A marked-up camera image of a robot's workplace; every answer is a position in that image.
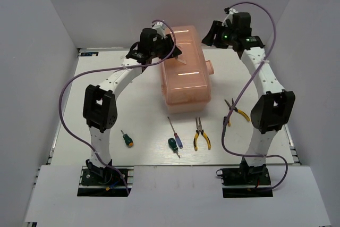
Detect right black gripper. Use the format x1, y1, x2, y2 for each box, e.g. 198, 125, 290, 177
202, 21, 237, 49

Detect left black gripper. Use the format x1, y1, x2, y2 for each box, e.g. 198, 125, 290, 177
150, 33, 182, 60

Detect pink plastic toolbox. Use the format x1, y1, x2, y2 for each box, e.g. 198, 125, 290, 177
160, 25, 214, 114

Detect yellow long nose pliers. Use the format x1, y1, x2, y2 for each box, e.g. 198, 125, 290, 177
193, 117, 211, 151

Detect small yellow pliers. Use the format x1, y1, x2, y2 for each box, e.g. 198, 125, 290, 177
223, 99, 251, 127

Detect black green precision screwdriver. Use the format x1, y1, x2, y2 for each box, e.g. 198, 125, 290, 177
221, 116, 229, 146

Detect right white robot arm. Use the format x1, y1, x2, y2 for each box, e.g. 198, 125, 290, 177
202, 8, 295, 186

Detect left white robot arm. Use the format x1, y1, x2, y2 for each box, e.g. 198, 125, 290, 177
83, 22, 182, 184

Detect stubby green grey screwdriver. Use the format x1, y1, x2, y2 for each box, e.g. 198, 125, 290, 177
168, 138, 181, 158

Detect stubby green orange screwdriver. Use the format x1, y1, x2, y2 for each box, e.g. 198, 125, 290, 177
121, 130, 134, 148

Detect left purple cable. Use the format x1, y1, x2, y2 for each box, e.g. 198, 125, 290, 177
59, 19, 176, 196

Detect purple cable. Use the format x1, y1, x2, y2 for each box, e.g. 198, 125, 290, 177
220, 1, 289, 192
59, 19, 176, 196

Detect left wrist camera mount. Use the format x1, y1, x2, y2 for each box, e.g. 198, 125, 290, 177
151, 21, 170, 39

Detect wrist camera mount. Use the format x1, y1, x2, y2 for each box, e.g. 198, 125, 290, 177
223, 7, 237, 23
151, 21, 170, 39

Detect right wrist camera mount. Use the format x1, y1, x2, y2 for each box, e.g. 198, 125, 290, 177
223, 7, 237, 23

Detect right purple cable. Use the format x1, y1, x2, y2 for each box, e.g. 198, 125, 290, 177
220, 1, 289, 192

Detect blue red handled screwdriver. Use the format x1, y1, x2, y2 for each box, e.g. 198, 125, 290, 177
167, 116, 183, 149

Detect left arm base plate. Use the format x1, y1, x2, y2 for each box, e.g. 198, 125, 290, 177
77, 166, 129, 197

